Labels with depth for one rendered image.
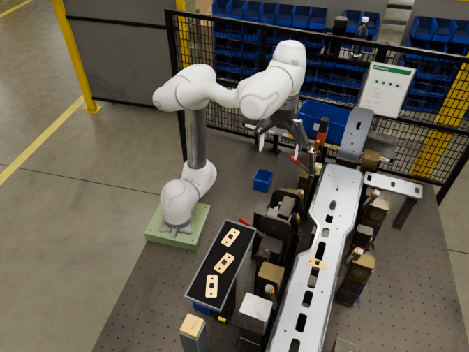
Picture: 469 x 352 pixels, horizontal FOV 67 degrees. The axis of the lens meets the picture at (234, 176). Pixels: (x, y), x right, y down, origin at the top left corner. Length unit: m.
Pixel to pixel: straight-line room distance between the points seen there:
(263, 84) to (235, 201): 1.28
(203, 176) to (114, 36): 2.24
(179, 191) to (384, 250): 1.15
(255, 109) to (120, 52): 2.98
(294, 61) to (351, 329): 1.24
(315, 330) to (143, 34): 2.97
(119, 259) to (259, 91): 2.14
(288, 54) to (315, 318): 0.96
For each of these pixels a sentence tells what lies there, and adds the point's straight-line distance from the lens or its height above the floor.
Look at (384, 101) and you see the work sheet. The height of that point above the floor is 1.24.
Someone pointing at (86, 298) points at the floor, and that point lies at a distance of 2.78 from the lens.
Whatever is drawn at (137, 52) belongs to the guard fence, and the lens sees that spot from 3.75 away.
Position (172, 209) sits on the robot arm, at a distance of 1.82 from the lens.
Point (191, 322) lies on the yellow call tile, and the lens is 1.26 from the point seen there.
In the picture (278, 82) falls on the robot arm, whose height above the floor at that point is 1.83.
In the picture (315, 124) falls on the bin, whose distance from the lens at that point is 2.10.
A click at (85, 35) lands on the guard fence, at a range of 3.98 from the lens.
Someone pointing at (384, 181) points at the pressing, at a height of 1.00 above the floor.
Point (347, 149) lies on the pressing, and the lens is 2.05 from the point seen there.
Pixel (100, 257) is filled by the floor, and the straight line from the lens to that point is 2.93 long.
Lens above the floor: 2.32
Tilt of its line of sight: 44 degrees down
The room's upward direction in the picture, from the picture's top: straight up
